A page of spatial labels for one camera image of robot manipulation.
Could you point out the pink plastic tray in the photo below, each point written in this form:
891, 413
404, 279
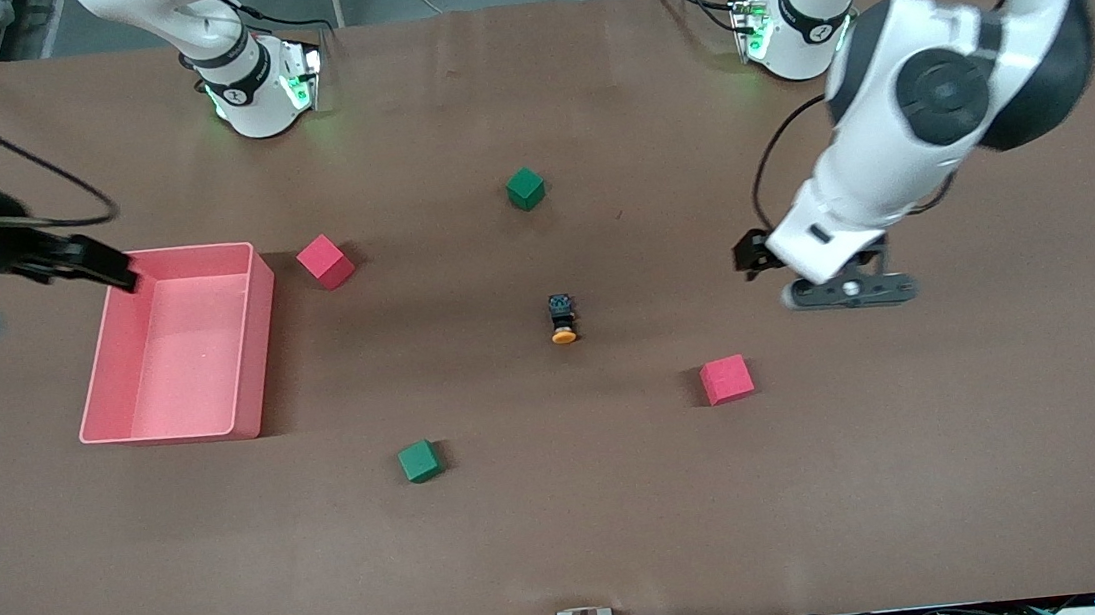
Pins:
181, 363

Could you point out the orange and black push button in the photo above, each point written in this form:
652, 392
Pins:
562, 311

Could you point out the green cube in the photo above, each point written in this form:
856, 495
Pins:
525, 189
419, 461

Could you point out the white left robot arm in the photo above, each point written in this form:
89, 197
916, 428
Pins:
885, 54

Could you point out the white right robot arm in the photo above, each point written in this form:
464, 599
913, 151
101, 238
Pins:
252, 105

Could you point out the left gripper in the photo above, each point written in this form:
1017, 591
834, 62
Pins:
752, 253

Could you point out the pink cube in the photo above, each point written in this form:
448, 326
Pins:
725, 379
324, 262

